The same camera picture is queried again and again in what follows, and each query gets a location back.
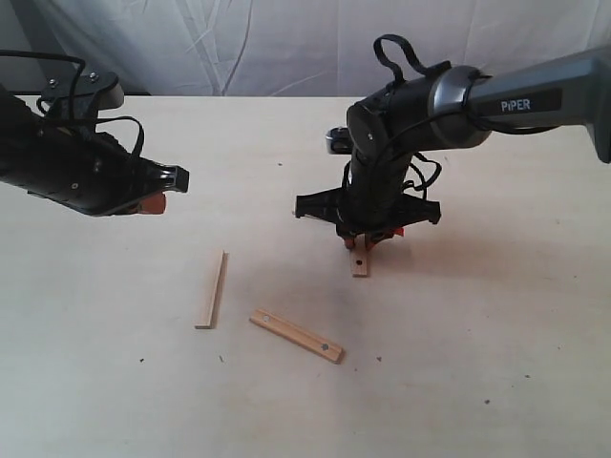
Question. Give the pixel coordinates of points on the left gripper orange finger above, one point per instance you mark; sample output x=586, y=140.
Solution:
x=152, y=205

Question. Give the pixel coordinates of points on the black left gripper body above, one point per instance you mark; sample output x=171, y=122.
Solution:
x=71, y=164

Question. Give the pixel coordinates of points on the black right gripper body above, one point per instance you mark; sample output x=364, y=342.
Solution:
x=372, y=203

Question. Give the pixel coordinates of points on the wood strip with hole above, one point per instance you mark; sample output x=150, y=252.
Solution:
x=359, y=258

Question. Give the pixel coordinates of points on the wood strip with magnets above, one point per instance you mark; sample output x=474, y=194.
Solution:
x=296, y=334

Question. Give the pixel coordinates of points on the plain wood strip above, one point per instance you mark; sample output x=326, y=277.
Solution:
x=209, y=313

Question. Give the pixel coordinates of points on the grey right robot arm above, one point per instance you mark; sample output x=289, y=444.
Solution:
x=446, y=108

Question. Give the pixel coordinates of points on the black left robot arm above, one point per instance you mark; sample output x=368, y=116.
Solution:
x=15, y=115

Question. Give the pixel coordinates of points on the white backdrop curtain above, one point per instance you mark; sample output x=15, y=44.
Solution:
x=294, y=48

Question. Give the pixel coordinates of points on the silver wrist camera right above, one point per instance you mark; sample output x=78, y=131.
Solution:
x=339, y=142

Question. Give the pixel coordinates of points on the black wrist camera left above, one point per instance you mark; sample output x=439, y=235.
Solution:
x=93, y=92

